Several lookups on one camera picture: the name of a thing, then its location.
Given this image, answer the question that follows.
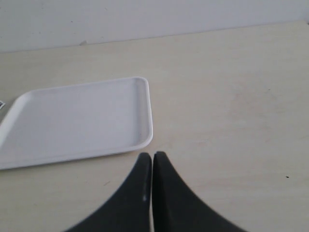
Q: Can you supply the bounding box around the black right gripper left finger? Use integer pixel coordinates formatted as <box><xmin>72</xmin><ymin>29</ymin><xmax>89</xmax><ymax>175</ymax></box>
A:
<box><xmin>67</xmin><ymin>153</ymin><xmax>152</xmax><ymax>232</ymax></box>

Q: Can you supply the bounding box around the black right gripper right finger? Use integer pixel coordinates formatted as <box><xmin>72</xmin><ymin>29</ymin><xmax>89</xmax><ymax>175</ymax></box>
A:
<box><xmin>153</xmin><ymin>151</ymin><xmax>244</xmax><ymax>232</ymax></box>

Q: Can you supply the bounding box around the white plastic tray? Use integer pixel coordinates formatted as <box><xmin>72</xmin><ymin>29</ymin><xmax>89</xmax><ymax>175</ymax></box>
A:
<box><xmin>0</xmin><ymin>77</ymin><xmax>153</xmax><ymax>170</ymax></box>

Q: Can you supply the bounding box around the small dark table sticker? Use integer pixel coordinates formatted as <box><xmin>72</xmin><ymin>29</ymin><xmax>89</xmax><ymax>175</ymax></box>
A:
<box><xmin>0</xmin><ymin>101</ymin><xmax>5</xmax><ymax>109</ymax></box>

